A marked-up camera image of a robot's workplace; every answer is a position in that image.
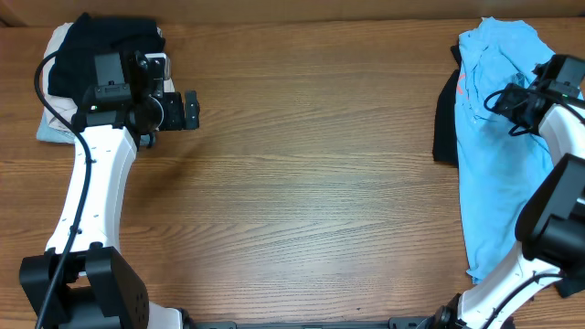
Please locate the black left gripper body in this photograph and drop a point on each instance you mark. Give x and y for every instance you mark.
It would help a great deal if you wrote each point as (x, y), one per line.
(190, 110)

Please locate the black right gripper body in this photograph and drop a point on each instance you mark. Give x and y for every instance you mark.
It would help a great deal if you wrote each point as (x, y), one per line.
(510, 105)

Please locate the light blue t-shirt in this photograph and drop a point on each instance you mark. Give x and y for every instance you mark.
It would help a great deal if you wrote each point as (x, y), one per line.
(498, 173)

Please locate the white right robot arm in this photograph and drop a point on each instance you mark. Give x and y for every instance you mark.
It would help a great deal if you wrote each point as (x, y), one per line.
(549, 232)

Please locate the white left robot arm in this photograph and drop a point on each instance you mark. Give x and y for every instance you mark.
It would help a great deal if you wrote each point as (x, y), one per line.
(82, 279)

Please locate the black unfolded garment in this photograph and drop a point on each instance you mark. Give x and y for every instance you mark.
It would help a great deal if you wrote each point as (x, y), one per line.
(444, 144)

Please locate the black folded garment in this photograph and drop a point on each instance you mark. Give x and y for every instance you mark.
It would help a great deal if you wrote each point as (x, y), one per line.
(75, 45)

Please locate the beige folded garment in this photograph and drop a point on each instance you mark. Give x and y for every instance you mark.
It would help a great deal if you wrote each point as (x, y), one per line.
(64, 106)

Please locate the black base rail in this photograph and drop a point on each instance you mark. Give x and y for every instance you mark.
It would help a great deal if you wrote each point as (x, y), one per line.
(392, 323)

